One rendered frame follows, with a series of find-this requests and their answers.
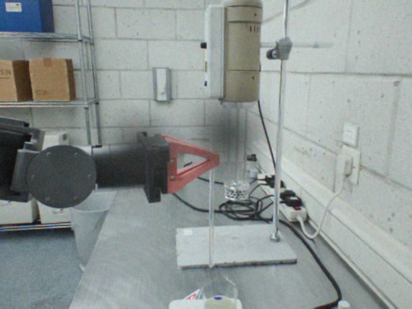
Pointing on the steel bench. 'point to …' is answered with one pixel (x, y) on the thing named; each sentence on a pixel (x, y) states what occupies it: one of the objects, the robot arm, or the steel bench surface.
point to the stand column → (280, 126)
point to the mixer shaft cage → (238, 188)
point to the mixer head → (233, 52)
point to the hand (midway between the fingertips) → (212, 159)
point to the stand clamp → (283, 45)
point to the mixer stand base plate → (231, 246)
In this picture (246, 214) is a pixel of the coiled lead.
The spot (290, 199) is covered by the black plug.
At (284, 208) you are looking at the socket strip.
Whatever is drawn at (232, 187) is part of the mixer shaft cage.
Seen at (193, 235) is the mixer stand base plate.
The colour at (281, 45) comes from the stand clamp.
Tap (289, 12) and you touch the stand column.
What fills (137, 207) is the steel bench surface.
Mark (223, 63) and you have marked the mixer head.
